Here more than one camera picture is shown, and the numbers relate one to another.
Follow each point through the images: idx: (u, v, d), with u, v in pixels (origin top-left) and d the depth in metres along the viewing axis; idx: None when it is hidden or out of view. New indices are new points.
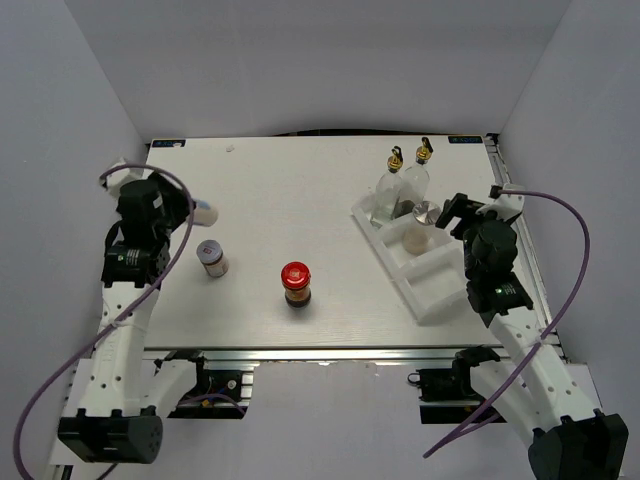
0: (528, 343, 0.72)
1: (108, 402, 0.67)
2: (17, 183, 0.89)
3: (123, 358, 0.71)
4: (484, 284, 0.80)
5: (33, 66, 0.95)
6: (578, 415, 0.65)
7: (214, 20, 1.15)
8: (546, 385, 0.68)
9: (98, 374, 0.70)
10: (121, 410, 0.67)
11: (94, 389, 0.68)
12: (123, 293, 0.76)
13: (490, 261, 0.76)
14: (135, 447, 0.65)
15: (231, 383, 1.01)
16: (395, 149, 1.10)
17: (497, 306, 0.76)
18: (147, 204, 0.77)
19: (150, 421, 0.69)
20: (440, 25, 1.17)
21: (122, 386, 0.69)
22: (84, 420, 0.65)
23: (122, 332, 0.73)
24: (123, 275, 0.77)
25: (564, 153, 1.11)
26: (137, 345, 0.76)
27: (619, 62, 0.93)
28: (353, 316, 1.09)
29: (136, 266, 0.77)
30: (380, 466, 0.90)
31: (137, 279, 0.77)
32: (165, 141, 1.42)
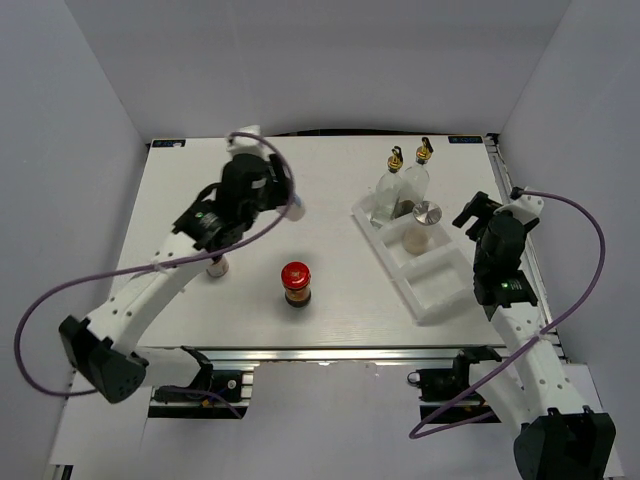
0: (525, 336, 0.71)
1: (108, 330, 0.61)
2: (17, 183, 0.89)
3: (146, 299, 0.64)
4: (489, 278, 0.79)
5: (33, 66, 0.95)
6: (565, 408, 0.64)
7: (214, 20, 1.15)
8: (537, 378, 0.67)
9: (117, 299, 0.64)
10: (112, 341, 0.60)
11: (105, 310, 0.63)
12: (180, 247, 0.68)
13: (498, 255, 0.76)
14: (106, 379, 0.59)
15: (231, 383, 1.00)
16: (395, 149, 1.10)
17: (501, 299, 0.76)
18: (248, 177, 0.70)
19: (132, 368, 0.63)
20: (440, 25, 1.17)
21: (128, 324, 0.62)
22: (84, 330, 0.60)
23: (161, 275, 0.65)
24: (192, 230, 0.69)
25: (564, 153, 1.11)
26: (166, 293, 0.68)
27: (618, 63, 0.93)
28: (354, 316, 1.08)
29: (205, 229, 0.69)
30: (380, 466, 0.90)
31: (199, 242, 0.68)
32: (165, 141, 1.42)
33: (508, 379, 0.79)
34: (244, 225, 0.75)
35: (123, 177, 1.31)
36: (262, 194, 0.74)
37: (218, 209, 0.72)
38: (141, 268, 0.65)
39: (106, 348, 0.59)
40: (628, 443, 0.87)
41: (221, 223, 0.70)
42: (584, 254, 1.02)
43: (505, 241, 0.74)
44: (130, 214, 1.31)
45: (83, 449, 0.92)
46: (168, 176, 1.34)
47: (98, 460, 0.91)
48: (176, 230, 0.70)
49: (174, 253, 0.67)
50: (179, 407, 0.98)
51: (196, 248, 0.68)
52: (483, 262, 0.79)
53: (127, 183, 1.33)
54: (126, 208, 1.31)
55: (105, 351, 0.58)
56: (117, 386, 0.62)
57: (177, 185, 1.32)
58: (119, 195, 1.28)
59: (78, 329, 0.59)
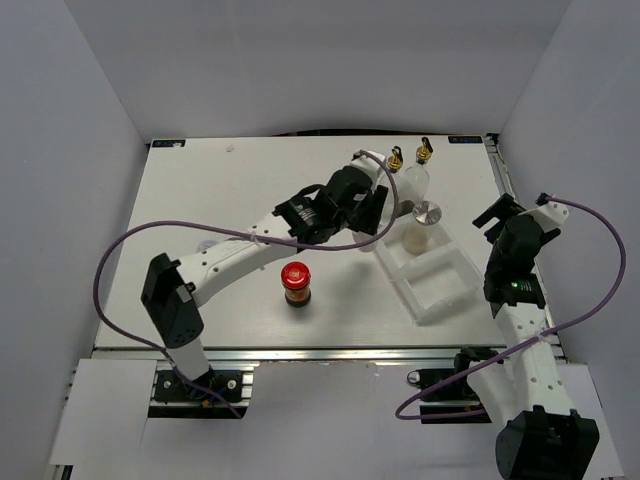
0: (525, 335, 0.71)
1: (195, 276, 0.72)
2: (16, 183, 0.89)
3: (233, 263, 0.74)
4: (498, 277, 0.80)
5: (33, 66, 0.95)
6: (551, 407, 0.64)
7: (214, 20, 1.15)
8: (529, 375, 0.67)
9: (210, 255, 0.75)
10: (194, 286, 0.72)
11: (198, 259, 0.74)
12: (276, 229, 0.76)
13: (511, 254, 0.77)
14: (174, 322, 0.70)
15: (231, 383, 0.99)
16: (395, 149, 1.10)
17: (509, 297, 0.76)
18: (352, 189, 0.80)
19: (195, 320, 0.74)
20: (440, 24, 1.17)
21: (211, 277, 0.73)
22: (172, 270, 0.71)
23: (252, 246, 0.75)
24: (290, 218, 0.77)
25: (564, 152, 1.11)
26: (248, 264, 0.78)
27: (617, 63, 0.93)
28: (354, 316, 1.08)
29: (302, 221, 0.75)
30: (381, 466, 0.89)
31: (294, 230, 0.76)
32: (165, 141, 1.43)
33: (504, 377, 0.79)
34: (334, 230, 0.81)
35: (123, 178, 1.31)
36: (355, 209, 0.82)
37: (318, 209, 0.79)
38: (239, 236, 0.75)
39: (189, 293, 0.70)
40: (629, 443, 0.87)
41: (317, 221, 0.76)
42: (585, 253, 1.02)
43: (518, 240, 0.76)
44: (130, 214, 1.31)
45: (83, 449, 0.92)
46: (168, 176, 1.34)
47: (98, 460, 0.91)
48: (276, 214, 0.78)
49: (269, 231, 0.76)
50: (179, 407, 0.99)
51: (289, 234, 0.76)
52: (497, 259, 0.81)
53: (127, 183, 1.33)
54: (126, 208, 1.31)
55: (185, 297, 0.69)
56: (177, 331, 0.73)
57: (177, 185, 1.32)
58: (119, 195, 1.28)
59: (169, 268, 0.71)
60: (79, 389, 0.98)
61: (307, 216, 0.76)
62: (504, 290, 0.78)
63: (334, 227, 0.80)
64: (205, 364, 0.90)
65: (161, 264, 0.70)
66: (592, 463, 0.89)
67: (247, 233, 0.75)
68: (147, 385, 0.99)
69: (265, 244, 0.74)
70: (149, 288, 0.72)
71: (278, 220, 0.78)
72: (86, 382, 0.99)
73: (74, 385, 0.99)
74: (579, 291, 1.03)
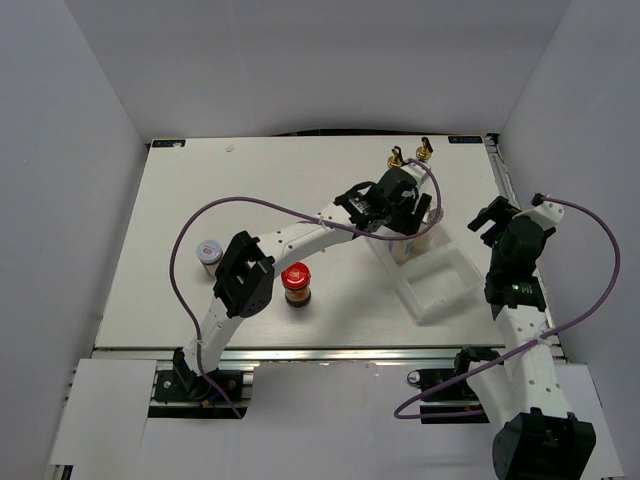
0: (525, 338, 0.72)
1: (273, 251, 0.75)
2: (17, 182, 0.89)
3: (304, 242, 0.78)
4: (499, 279, 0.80)
5: (33, 66, 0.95)
6: (549, 410, 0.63)
7: (214, 19, 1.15)
8: (527, 377, 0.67)
9: (285, 233, 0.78)
10: (273, 259, 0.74)
11: (273, 237, 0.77)
12: (339, 216, 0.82)
13: (511, 255, 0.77)
14: (249, 289, 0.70)
15: (231, 383, 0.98)
16: (395, 149, 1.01)
17: (509, 299, 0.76)
18: (402, 186, 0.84)
19: (268, 292, 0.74)
20: (440, 25, 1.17)
21: (287, 254, 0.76)
22: (254, 244, 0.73)
23: (322, 229, 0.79)
24: (348, 207, 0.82)
25: (563, 153, 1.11)
26: (315, 247, 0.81)
27: (618, 63, 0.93)
28: (353, 315, 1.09)
29: (358, 211, 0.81)
30: (381, 466, 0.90)
31: (353, 217, 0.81)
32: (165, 141, 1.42)
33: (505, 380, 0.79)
34: (383, 223, 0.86)
35: (122, 177, 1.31)
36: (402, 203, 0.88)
37: (370, 203, 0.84)
38: (309, 219, 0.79)
39: (270, 265, 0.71)
40: (629, 444, 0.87)
41: (370, 211, 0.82)
42: (585, 253, 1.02)
43: (519, 240, 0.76)
44: (129, 214, 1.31)
45: (82, 449, 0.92)
46: (168, 176, 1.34)
47: (98, 460, 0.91)
48: (336, 205, 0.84)
49: (332, 218, 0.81)
50: (179, 407, 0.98)
51: (349, 221, 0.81)
52: (497, 260, 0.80)
53: (127, 184, 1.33)
54: (125, 208, 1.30)
55: (266, 266, 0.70)
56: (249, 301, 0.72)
57: (177, 185, 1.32)
58: (119, 195, 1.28)
59: (251, 242, 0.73)
60: (79, 389, 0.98)
61: (361, 208, 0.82)
62: (505, 290, 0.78)
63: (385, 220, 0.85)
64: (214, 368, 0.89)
65: (243, 238, 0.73)
66: (592, 463, 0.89)
67: (315, 218, 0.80)
68: (147, 385, 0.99)
69: (332, 227, 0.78)
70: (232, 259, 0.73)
71: (339, 210, 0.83)
72: (86, 383, 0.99)
73: (74, 384, 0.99)
74: (579, 291, 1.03)
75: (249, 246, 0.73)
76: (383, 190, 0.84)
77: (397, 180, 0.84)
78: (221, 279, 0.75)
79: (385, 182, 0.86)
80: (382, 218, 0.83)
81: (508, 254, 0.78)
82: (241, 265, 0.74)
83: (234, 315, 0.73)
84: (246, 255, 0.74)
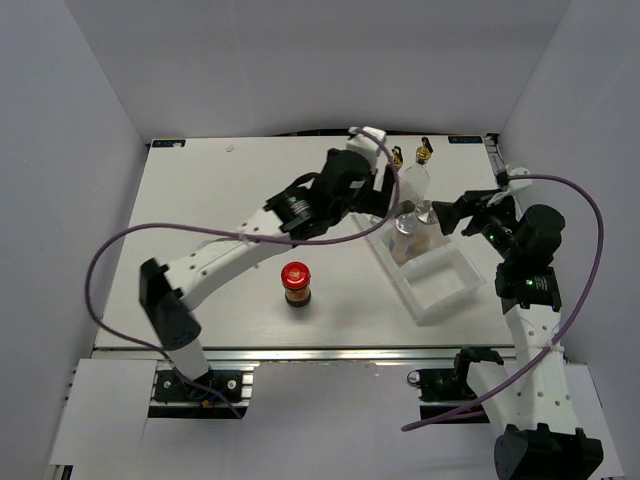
0: (537, 343, 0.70)
1: (181, 282, 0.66)
2: (17, 182, 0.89)
3: (221, 265, 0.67)
4: (512, 271, 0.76)
5: (34, 66, 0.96)
6: (556, 427, 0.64)
7: (214, 19, 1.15)
8: (537, 389, 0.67)
9: (199, 256, 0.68)
10: (182, 291, 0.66)
11: (185, 263, 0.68)
12: (267, 225, 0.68)
13: (527, 245, 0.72)
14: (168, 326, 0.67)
15: (231, 383, 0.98)
16: (395, 149, 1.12)
17: (522, 296, 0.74)
18: (348, 176, 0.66)
19: (191, 323, 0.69)
20: (439, 24, 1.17)
21: (199, 281, 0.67)
22: (161, 274, 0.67)
23: (242, 246, 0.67)
24: (282, 211, 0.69)
25: (563, 152, 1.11)
26: (244, 264, 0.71)
27: (618, 63, 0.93)
28: (353, 315, 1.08)
29: (294, 216, 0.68)
30: (381, 466, 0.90)
31: (286, 225, 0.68)
32: (165, 141, 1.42)
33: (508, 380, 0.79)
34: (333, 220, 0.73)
35: (122, 178, 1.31)
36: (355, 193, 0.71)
37: (313, 200, 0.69)
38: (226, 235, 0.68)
39: (179, 298, 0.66)
40: (629, 444, 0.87)
41: (311, 214, 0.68)
42: (585, 252, 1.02)
43: (537, 232, 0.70)
44: (129, 213, 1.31)
45: (82, 449, 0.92)
46: (167, 176, 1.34)
47: (98, 460, 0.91)
48: (267, 208, 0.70)
49: (259, 229, 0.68)
50: (179, 406, 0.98)
51: (280, 230, 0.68)
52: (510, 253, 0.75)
53: (126, 184, 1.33)
54: (125, 208, 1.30)
55: (173, 302, 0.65)
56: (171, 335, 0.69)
57: (177, 185, 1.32)
58: (119, 195, 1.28)
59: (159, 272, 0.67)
60: (79, 389, 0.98)
61: (300, 210, 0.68)
62: (522, 282, 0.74)
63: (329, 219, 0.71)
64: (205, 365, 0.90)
65: (151, 270, 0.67)
66: None
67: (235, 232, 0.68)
68: (147, 385, 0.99)
69: (256, 241, 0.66)
70: (142, 292, 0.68)
71: (270, 215, 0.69)
72: (86, 382, 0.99)
73: (74, 384, 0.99)
74: (579, 291, 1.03)
75: (155, 277, 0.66)
76: (325, 184, 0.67)
77: (339, 174, 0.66)
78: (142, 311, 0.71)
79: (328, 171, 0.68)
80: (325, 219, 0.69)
81: (521, 247, 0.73)
82: None
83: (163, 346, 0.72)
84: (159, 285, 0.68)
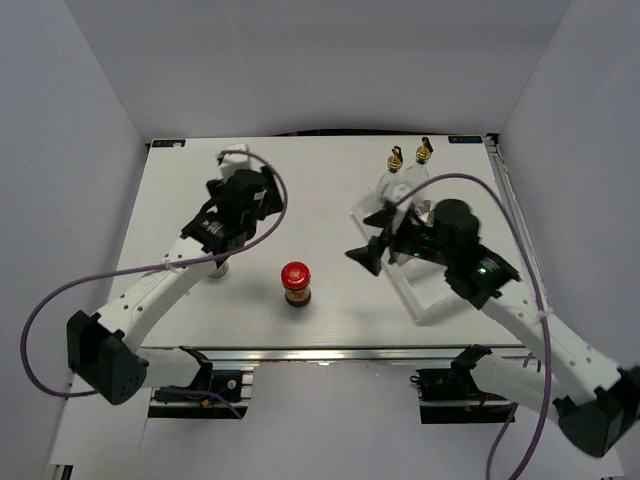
0: (533, 322, 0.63)
1: (121, 323, 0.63)
2: (17, 182, 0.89)
3: (156, 297, 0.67)
4: (460, 271, 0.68)
5: (34, 65, 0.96)
6: (608, 382, 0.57)
7: (214, 19, 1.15)
8: (566, 360, 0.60)
9: (129, 295, 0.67)
10: (123, 333, 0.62)
11: (116, 304, 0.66)
12: (189, 249, 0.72)
13: (455, 240, 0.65)
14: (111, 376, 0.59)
15: (231, 383, 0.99)
16: (395, 149, 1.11)
17: (488, 288, 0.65)
18: (251, 189, 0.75)
19: (137, 367, 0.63)
20: (439, 23, 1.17)
21: (138, 317, 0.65)
22: (93, 324, 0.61)
23: (172, 275, 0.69)
24: (199, 236, 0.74)
25: (563, 152, 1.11)
26: (175, 294, 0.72)
27: (618, 62, 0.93)
28: (352, 315, 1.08)
29: (211, 235, 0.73)
30: (381, 466, 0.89)
31: (207, 245, 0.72)
32: (165, 141, 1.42)
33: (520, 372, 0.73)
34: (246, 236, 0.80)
35: (122, 178, 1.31)
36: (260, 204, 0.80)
37: (224, 219, 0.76)
38: (153, 268, 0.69)
39: (119, 340, 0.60)
40: (630, 444, 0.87)
41: (226, 231, 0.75)
42: (585, 252, 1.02)
43: (459, 225, 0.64)
44: (129, 213, 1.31)
45: (83, 448, 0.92)
46: (167, 176, 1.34)
47: (98, 460, 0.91)
48: (184, 236, 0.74)
49: (183, 255, 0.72)
50: (178, 406, 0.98)
51: (203, 251, 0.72)
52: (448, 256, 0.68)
53: (126, 183, 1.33)
54: (125, 208, 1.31)
55: (114, 344, 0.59)
56: (117, 385, 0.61)
57: (177, 185, 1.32)
58: (119, 195, 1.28)
59: (89, 321, 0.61)
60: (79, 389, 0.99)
61: (215, 230, 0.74)
62: (473, 277, 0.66)
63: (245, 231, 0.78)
64: (197, 364, 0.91)
65: (78, 321, 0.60)
66: (591, 463, 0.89)
67: (161, 264, 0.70)
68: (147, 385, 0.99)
69: (184, 266, 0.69)
70: (73, 353, 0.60)
71: (188, 241, 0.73)
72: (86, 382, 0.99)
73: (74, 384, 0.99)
74: (580, 291, 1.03)
75: (87, 329, 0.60)
76: (233, 202, 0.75)
77: (242, 189, 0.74)
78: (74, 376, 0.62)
79: (229, 191, 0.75)
80: (241, 233, 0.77)
81: (450, 245, 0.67)
82: None
83: (111, 403, 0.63)
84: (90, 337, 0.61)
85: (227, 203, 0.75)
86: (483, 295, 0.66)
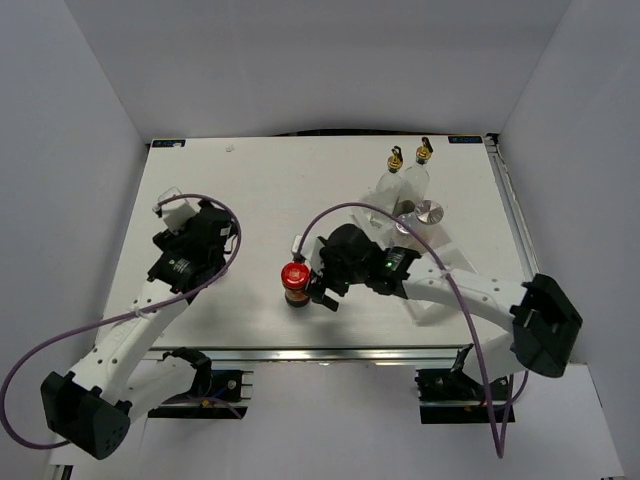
0: (440, 280, 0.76)
1: (96, 379, 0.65)
2: (17, 182, 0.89)
3: (129, 346, 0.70)
4: (375, 274, 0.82)
5: (34, 66, 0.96)
6: (518, 298, 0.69)
7: (214, 20, 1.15)
8: (479, 297, 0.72)
9: (101, 349, 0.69)
10: (101, 388, 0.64)
11: (90, 361, 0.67)
12: (157, 293, 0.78)
13: (354, 251, 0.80)
14: (92, 432, 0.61)
15: (231, 383, 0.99)
16: (395, 149, 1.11)
17: (399, 275, 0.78)
18: (216, 225, 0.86)
19: (120, 418, 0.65)
20: (440, 23, 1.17)
21: (114, 370, 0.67)
22: (68, 382, 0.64)
23: (143, 321, 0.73)
24: (166, 275, 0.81)
25: (563, 152, 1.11)
26: (147, 341, 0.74)
27: (618, 63, 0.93)
28: (352, 315, 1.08)
29: (179, 273, 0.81)
30: (381, 466, 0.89)
31: (175, 283, 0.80)
32: (165, 141, 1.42)
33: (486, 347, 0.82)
34: (212, 269, 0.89)
35: (122, 178, 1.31)
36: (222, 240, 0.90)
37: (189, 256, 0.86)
38: (123, 317, 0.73)
39: (96, 395, 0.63)
40: (630, 444, 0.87)
41: (192, 267, 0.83)
42: (585, 252, 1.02)
43: (347, 239, 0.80)
44: (129, 213, 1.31)
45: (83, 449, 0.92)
46: (167, 176, 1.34)
47: (98, 460, 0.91)
48: (152, 277, 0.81)
49: (152, 299, 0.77)
50: (178, 406, 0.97)
51: (171, 290, 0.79)
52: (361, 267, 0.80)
53: (126, 183, 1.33)
54: (126, 208, 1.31)
55: (91, 399, 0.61)
56: (101, 440, 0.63)
57: (176, 185, 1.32)
58: (119, 195, 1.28)
59: (65, 380, 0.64)
60: None
61: (182, 267, 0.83)
62: (385, 276, 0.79)
63: (209, 268, 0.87)
64: (192, 367, 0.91)
65: (53, 384, 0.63)
66: (590, 463, 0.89)
67: (130, 313, 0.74)
68: None
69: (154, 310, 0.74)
70: (52, 411, 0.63)
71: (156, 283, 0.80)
72: None
73: None
74: (579, 290, 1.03)
75: (62, 387, 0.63)
76: (198, 237, 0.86)
77: (208, 224, 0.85)
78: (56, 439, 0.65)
79: (197, 229, 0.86)
80: (206, 266, 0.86)
81: (358, 257, 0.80)
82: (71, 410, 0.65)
83: (99, 458, 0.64)
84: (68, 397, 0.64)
85: (192, 242, 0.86)
86: (400, 286, 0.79)
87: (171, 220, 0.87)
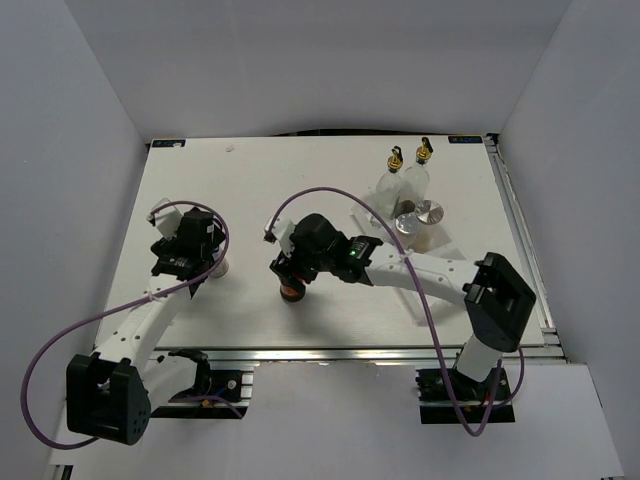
0: (400, 264, 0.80)
1: (123, 353, 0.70)
2: (18, 182, 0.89)
3: (149, 324, 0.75)
4: (340, 263, 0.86)
5: (35, 67, 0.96)
6: (471, 275, 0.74)
7: (214, 20, 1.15)
8: (436, 278, 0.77)
9: (122, 330, 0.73)
10: (129, 360, 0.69)
11: (112, 340, 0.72)
12: (166, 282, 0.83)
13: (320, 239, 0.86)
14: (123, 405, 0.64)
15: (231, 383, 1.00)
16: (395, 149, 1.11)
17: (361, 262, 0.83)
18: (205, 222, 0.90)
19: (144, 399, 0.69)
20: (439, 24, 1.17)
21: (137, 346, 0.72)
22: (95, 360, 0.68)
23: (157, 303, 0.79)
24: (168, 271, 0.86)
25: (563, 152, 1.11)
26: (162, 324, 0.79)
27: (618, 64, 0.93)
28: (353, 315, 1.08)
29: (180, 267, 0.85)
30: (381, 466, 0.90)
31: (179, 275, 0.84)
32: (165, 141, 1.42)
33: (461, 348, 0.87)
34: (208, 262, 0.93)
35: (123, 178, 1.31)
36: (212, 236, 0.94)
37: (185, 252, 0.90)
38: (139, 302, 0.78)
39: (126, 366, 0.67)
40: (630, 445, 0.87)
41: (191, 261, 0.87)
42: (585, 252, 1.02)
43: (313, 228, 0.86)
44: (129, 213, 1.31)
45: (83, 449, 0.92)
46: (167, 176, 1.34)
47: (99, 460, 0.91)
48: (156, 275, 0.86)
49: (161, 287, 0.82)
50: (178, 407, 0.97)
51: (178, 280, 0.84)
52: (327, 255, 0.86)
53: (126, 183, 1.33)
54: (126, 208, 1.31)
55: (123, 371, 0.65)
56: (131, 417, 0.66)
57: (176, 185, 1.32)
58: (119, 195, 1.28)
59: (92, 359, 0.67)
60: None
61: (181, 263, 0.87)
62: (350, 264, 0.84)
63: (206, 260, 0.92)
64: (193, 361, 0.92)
65: (78, 366, 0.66)
66: (590, 463, 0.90)
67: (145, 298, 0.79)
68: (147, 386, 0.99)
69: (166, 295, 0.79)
70: (80, 393, 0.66)
71: (161, 278, 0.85)
72: None
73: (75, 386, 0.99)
74: (579, 291, 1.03)
75: (91, 366, 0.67)
76: (190, 237, 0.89)
77: (198, 223, 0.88)
78: (81, 429, 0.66)
79: (187, 228, 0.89)
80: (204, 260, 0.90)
81: (324, 247, 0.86)
82: (95, 394, 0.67)
83: (127, 441, 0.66)
84: (94, 379, 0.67)
85: (185, 239, 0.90)
86: (364, 274, 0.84)
87: (165, 226, 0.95)
